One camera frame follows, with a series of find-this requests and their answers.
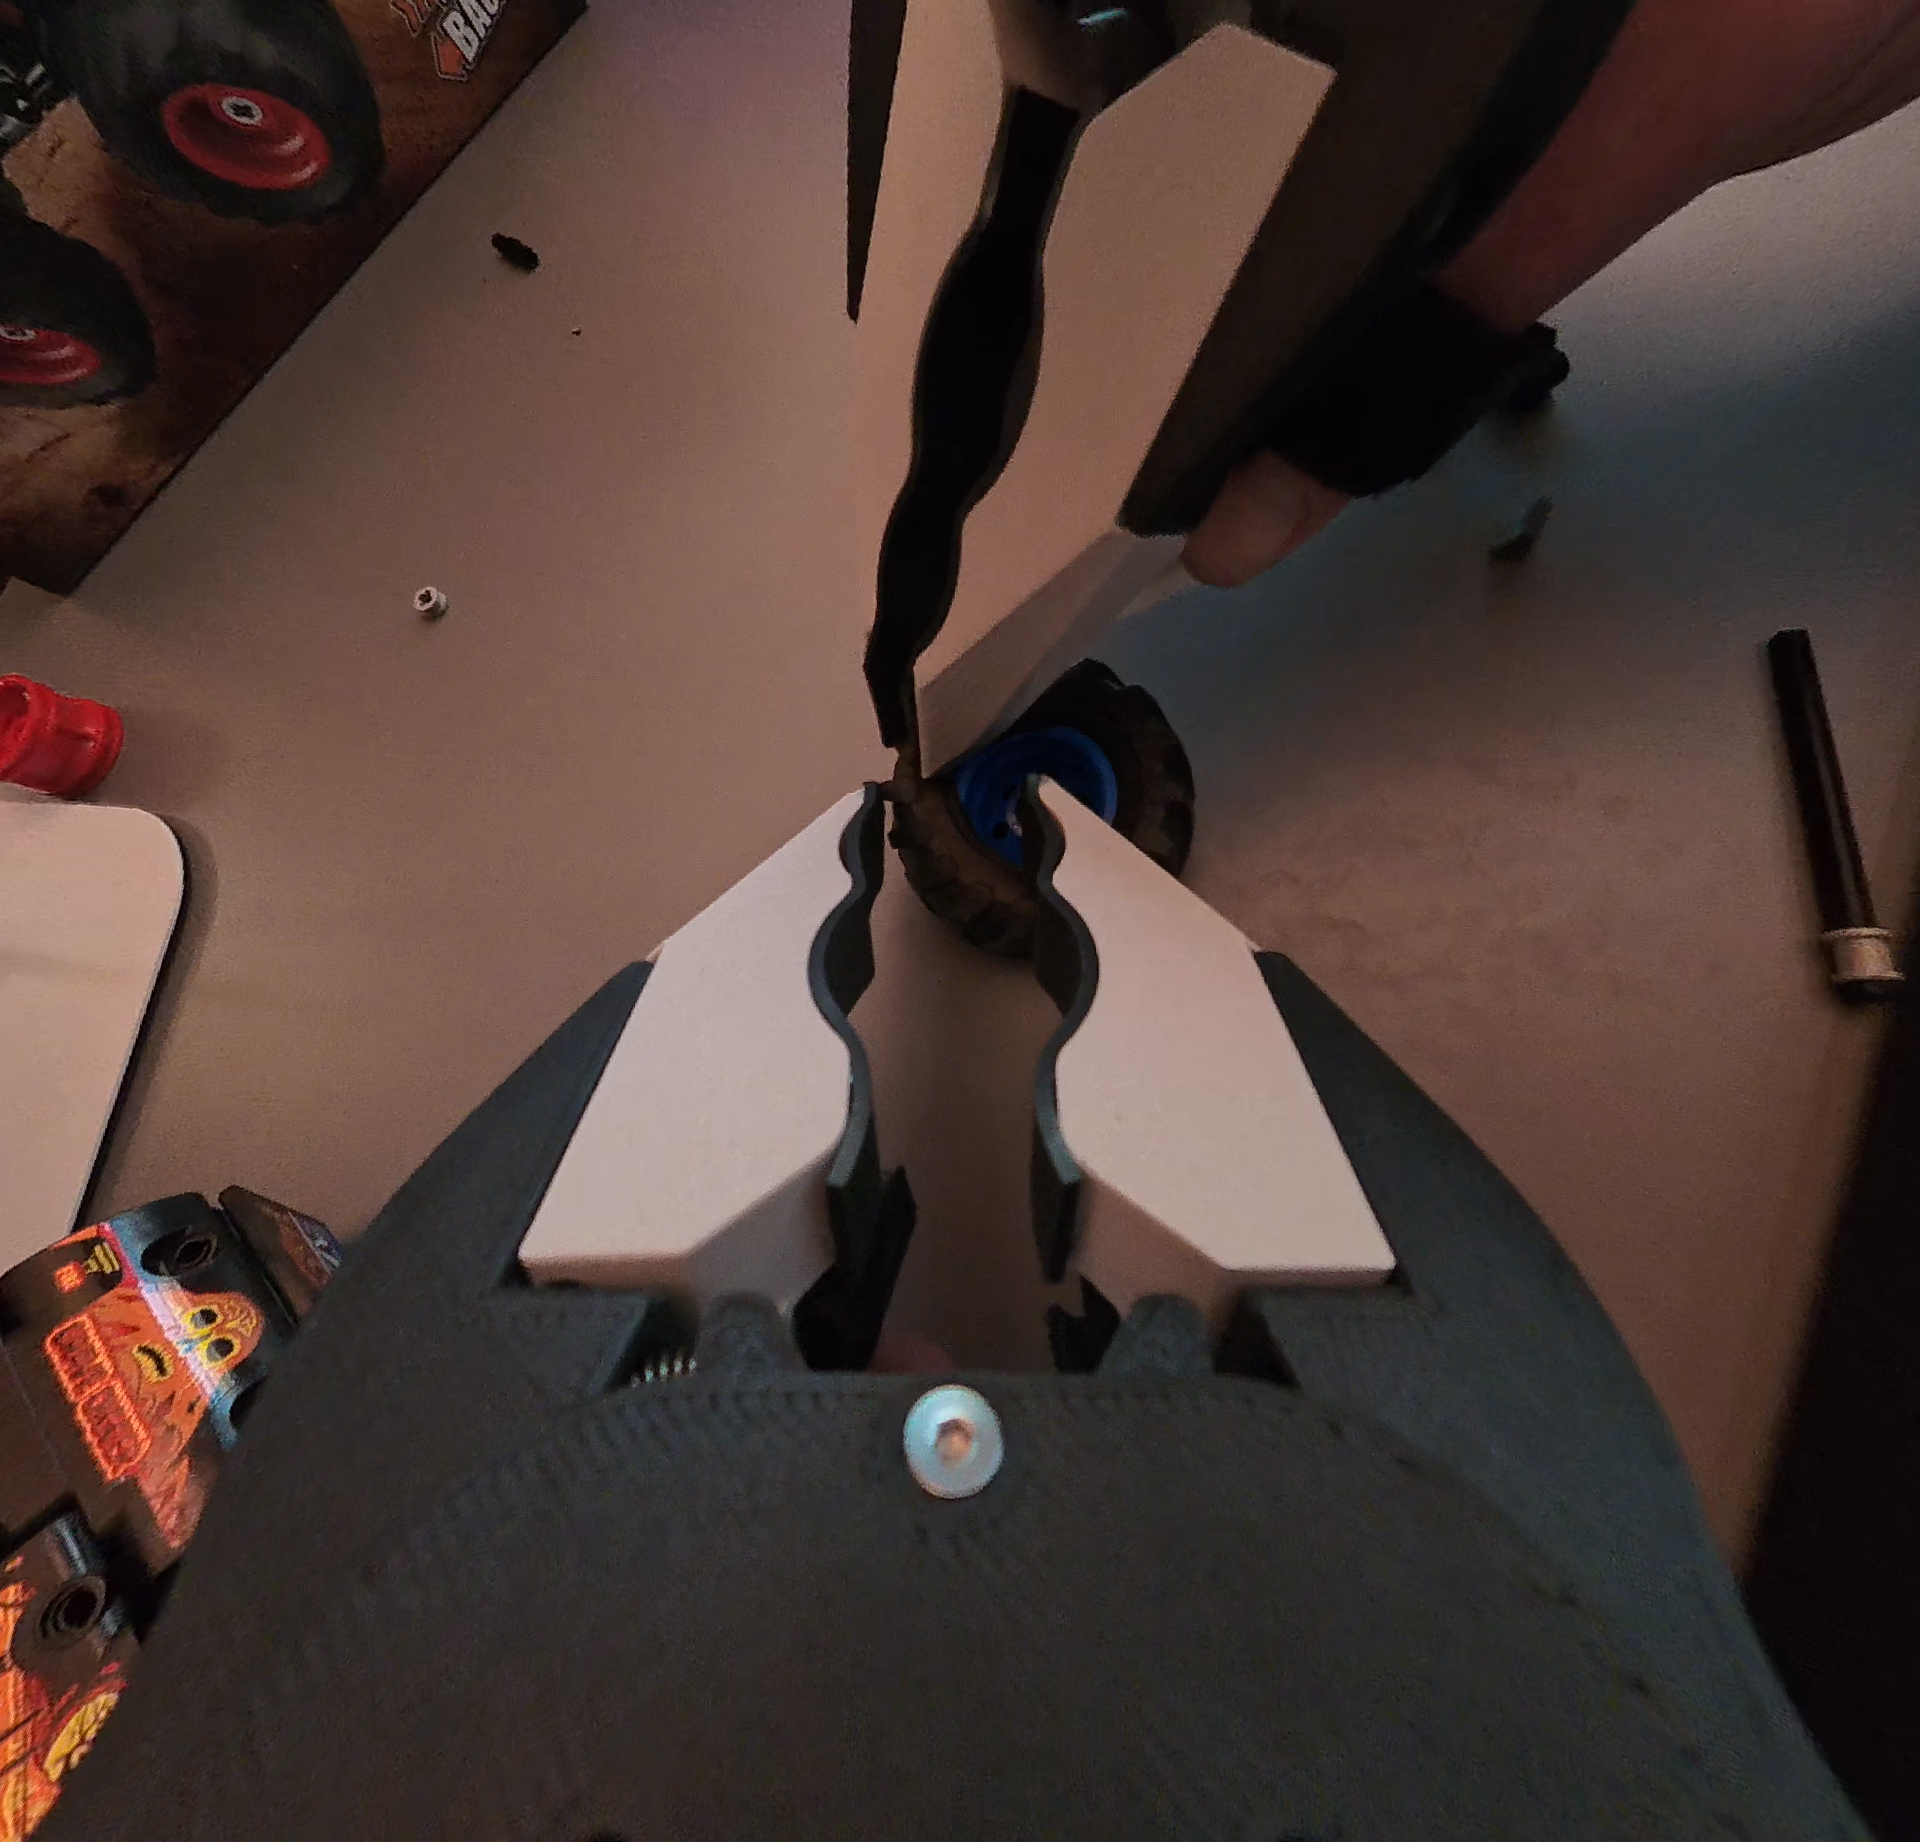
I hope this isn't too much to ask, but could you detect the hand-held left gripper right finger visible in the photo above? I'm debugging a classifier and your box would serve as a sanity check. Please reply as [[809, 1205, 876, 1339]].
[[1026, 778, 1400, 1370]]

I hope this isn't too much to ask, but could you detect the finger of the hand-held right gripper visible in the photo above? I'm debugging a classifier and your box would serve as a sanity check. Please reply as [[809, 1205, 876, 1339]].
[[849, 0, 1081, 754], [915, 21, 1339, 781]]

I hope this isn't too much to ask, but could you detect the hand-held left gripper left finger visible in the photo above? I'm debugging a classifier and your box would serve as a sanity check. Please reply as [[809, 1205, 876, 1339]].
[[517, 783, 916, 1370]]

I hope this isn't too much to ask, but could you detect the black toy tire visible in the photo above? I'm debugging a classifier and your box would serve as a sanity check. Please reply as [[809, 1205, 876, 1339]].
[[891, 656, 1199, 961]]

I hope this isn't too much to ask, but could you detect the blue toy wheel rim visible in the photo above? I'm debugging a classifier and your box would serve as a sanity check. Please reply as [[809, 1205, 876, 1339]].
[[952, 725, 1120, 870]]

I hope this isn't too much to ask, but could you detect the person's right forearm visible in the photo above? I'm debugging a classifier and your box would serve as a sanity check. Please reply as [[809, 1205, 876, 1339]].
[[1439, 0, 1920, 339]]

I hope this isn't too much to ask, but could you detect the grey desk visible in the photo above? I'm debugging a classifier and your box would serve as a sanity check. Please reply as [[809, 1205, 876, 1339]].
[[0, 0, 1920, 1574]]

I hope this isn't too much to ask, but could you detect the person's right hand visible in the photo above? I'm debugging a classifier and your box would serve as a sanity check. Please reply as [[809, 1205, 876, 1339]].
[[1180, 451, 1355, 593]]

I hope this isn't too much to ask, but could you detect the black toy axle grey end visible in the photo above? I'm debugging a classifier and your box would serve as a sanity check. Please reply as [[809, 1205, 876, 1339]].
[[1765, 628, 1906, 1003]]

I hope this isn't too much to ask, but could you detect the red toy wheel rim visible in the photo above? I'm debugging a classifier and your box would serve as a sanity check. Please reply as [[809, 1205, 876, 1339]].
[[0, 671, 129, 803]]

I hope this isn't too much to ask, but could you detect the toy truck cardboard box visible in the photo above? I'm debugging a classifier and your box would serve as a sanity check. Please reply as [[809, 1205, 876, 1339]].
[[0, 0, 592, 597]]

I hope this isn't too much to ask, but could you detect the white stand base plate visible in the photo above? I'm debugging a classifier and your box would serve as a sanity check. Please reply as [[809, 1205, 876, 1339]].
[[0, 798, 191, 1274]]

